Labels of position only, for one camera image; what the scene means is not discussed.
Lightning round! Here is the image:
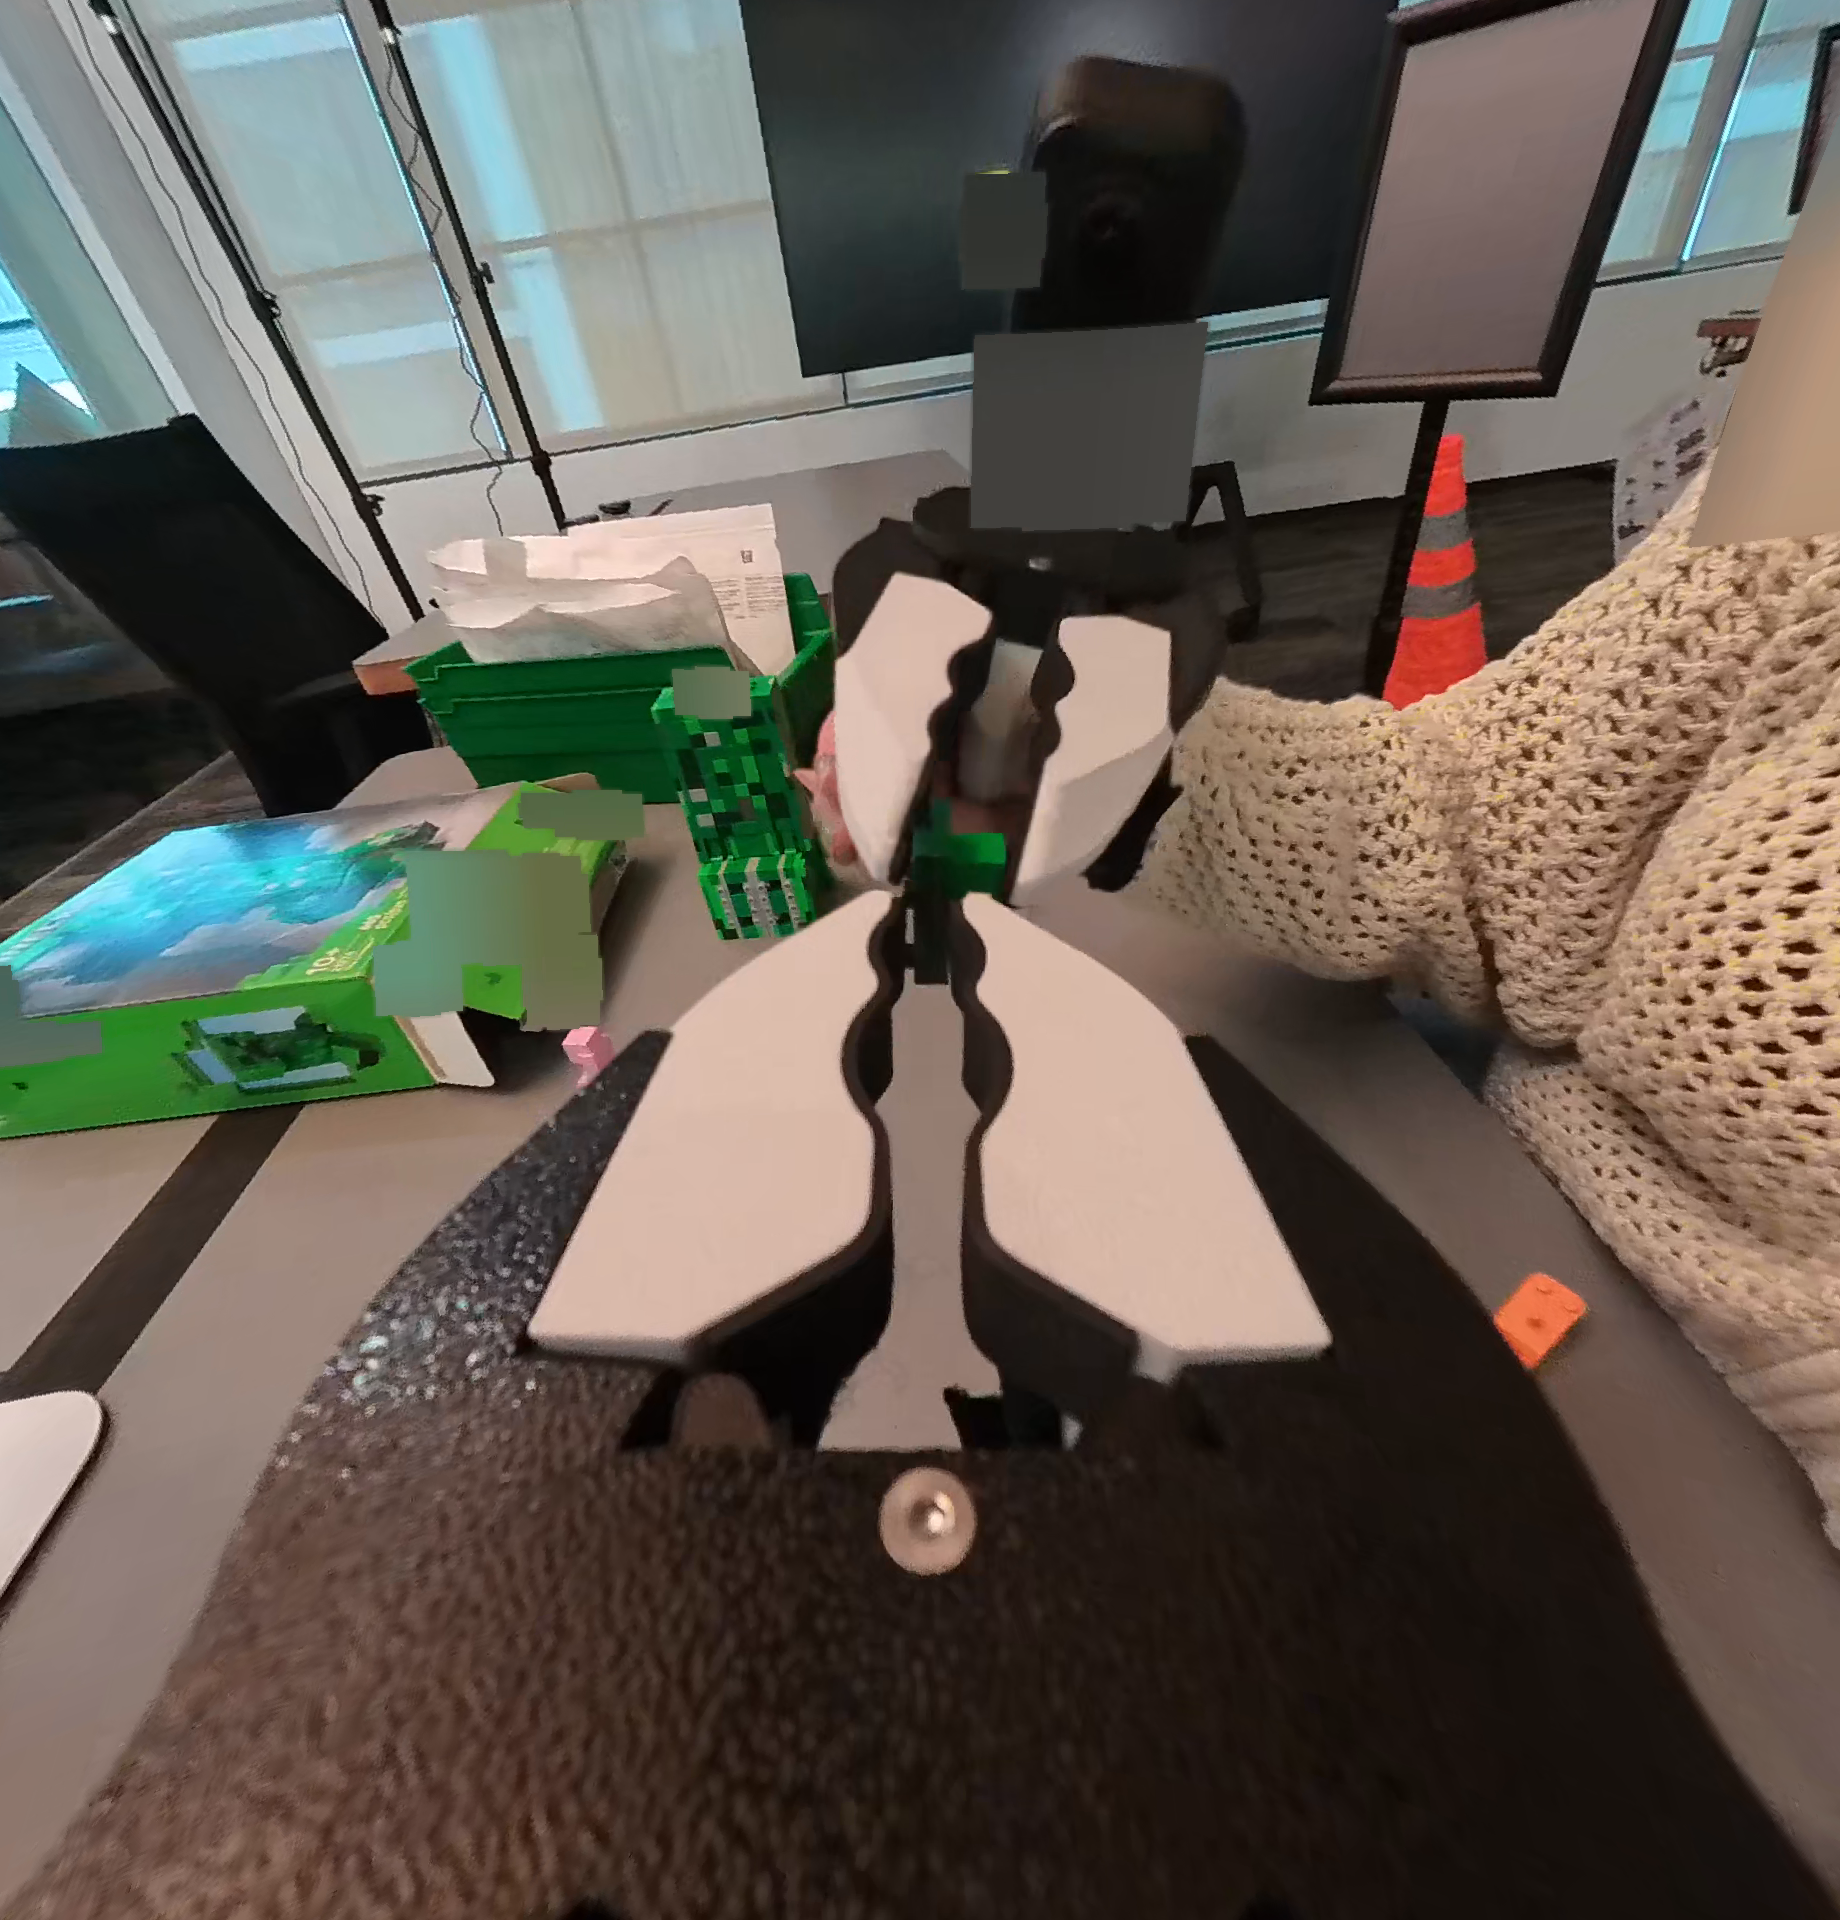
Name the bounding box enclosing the green plastic crate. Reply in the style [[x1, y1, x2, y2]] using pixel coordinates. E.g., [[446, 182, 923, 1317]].
[[404, 575, 834, 789]]

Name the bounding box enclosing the black wall screen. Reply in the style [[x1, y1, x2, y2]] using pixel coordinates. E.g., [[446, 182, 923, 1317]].
[[738, 0, 1401, 380]]

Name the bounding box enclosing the white plastic bag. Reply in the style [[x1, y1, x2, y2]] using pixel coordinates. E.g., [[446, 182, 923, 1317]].
[[428, 504, 794, 677]]

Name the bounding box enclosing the dark green lego assembly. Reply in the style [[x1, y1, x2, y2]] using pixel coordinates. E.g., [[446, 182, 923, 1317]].
[[896, 804, 1004, 982]]

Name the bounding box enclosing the black framed sign stand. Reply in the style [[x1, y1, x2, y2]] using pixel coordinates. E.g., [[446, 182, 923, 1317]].
[[1307, 0, 1695, 699]]

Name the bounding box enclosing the orange brick separator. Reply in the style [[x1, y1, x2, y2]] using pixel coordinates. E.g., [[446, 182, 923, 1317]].
[[1493, 1274, 1590, 1372]]

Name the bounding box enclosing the white framed window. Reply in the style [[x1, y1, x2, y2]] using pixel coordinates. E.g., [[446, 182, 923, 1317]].
[[126, 0, 847, 484]]

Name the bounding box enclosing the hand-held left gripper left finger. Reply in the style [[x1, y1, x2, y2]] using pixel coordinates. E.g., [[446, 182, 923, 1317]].
[[521, 889, 905, 1439]]

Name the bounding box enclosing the green lego box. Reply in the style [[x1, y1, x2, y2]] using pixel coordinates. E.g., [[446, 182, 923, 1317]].
[[0, 780, 629, 1142]]

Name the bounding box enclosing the white printed paper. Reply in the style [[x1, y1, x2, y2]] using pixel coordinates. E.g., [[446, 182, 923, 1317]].
[[1610, 380, 1724, 547]]

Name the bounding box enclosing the black office chair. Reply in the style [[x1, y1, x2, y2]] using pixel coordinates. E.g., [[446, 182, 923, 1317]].
[[0, 410, 410, 818]]

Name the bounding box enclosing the orange traffic cone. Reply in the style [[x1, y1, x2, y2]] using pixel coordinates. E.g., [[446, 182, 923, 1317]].
[[1374, 429, 1493, 710]]

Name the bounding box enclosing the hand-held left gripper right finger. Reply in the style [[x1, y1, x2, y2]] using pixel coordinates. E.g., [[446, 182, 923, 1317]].
[[949, 890, 1337, 1445]]

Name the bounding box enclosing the black tripod pole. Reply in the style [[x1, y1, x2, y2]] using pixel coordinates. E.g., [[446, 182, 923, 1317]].
[[372, 0, 568, 535], [86, 0, 420, 617]]

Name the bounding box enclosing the large green lego figure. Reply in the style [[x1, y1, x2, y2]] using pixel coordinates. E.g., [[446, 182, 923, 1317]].
[[653, 671, 829, 944]]

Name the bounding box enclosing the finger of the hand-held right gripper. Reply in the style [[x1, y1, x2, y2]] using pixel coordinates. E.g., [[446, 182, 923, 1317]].
[[1004, 610, 1177, 908], [825, 570, 1003, 902]]

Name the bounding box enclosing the white book stand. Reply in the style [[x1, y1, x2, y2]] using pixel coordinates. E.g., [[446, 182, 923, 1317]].
[[0, 1389, 108, 1657]]

